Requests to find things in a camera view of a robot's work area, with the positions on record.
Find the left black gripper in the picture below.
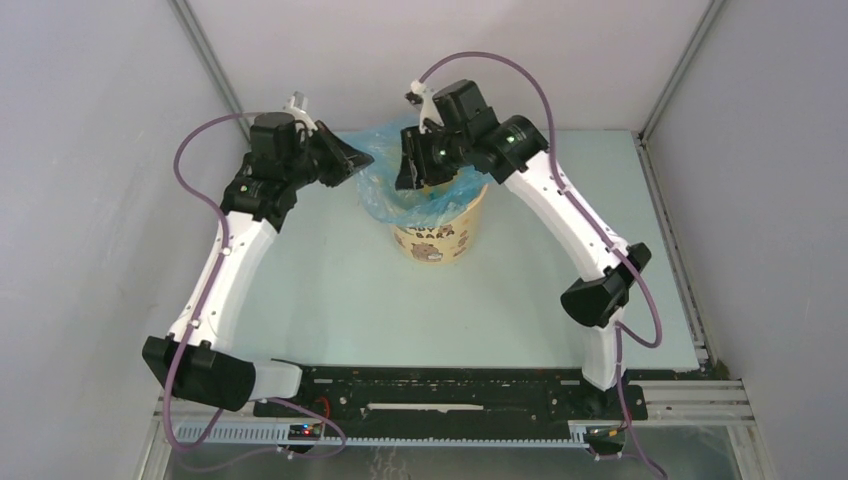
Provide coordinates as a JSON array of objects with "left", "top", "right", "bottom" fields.
[{"left": 285, "top": 121, "right": 374, "bottom": 190}]

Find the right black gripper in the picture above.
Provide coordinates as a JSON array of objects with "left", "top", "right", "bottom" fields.
[{"left": 396, "top": 121, "right": 473, "bottom": 190}]

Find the blue plastic trash bag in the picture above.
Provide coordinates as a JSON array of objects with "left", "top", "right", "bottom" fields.
[{"left": 339, "top": 114, "right": 491, "bottom": 227}]

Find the yellow capybara trash bin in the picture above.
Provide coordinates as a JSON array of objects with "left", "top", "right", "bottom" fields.
[{"left": 382, "top": 185, "right": 487, "bottom": 265}]

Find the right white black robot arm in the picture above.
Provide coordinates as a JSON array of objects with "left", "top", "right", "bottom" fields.
[{"left": 395, "top": 80, "right": 652, "bottom": 418}]

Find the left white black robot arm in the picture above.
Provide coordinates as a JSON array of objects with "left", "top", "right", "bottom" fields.
[{"left": 142, "top": 112, "right": 374, "bottom": 417}]

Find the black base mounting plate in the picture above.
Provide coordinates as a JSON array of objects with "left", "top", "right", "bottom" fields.
[{"left": 292, "top": 366, "right": 647, "bottom": 440}]

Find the left small circuit board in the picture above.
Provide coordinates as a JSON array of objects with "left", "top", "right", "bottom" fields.
[{"left": 287, "top": 425, "right": 322, "bottom": 441}]

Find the small circuit board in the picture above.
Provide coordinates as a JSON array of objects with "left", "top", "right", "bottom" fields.
[
  {"left": 584, "top": 427, "right": 627, "bottom": 444},
  {"left": 287, "top": 425, "right": 322, "bottom": 441}
]

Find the right small circuit board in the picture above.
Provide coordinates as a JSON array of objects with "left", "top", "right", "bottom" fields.
[{"left": 584, "top": 427, "right": 627, "bottom": 444}]

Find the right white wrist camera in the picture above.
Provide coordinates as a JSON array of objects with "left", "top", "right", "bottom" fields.
[{"left": 405, "top": 80, "right": 443, "bottom": 133}]

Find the white toothed cable duct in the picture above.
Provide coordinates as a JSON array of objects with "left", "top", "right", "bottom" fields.
[{"left": 204, "top": 422, "right": 588, "bottom": 448}]

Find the aluminium frame rail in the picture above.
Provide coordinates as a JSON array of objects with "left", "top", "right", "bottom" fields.
[{"left": 171, "top": 379, "right": 756, "bottom": 428}]

